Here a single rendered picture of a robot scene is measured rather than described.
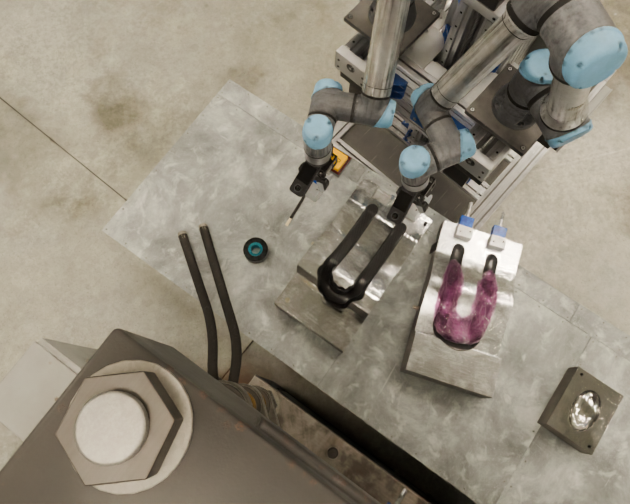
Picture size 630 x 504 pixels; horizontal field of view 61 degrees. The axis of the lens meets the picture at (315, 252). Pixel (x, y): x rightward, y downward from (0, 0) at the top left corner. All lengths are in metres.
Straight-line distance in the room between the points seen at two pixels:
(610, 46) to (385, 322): 0.99
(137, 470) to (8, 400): 0.72
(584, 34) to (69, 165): 2.45
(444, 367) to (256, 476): 1.18
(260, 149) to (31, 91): 1.69
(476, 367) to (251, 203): 0.88
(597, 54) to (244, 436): 0.94
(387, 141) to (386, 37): 1.28
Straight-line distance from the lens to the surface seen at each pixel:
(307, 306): 1.67
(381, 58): 1.38
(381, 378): 1.72
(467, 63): 1.35
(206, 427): 0.51
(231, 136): 1.94
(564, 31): 1.20
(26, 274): 2.92
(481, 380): 1.67
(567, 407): 1.80
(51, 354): 1.16
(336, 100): 1.43
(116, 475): 0.50
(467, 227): 1.77
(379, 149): 2.57
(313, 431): 1.73
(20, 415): 1.17
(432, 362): 1.64
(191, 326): 2.59
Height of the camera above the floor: 2.51
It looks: 75 degrees down
